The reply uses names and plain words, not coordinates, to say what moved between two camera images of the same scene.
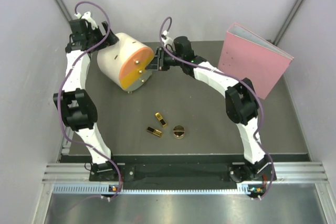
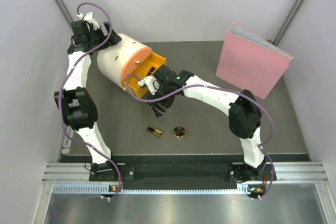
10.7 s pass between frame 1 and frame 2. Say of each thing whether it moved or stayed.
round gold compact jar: stayed
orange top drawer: stayed
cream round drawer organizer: stayed
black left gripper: stayed
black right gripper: moved
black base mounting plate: stayed
